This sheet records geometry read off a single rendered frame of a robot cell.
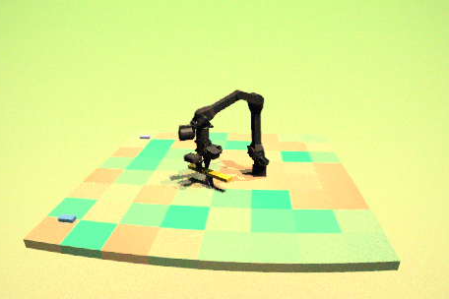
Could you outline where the yellow bar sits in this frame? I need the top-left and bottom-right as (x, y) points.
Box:
(187, 163), (232, 183)

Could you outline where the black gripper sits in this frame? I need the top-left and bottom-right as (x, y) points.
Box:
(183, 138), (212, 173)

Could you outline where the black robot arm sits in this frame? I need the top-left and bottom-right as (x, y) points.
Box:
(177, 90), (270, 177)

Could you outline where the small blue flat block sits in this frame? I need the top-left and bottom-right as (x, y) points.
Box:
(57, 213), (77, 223)

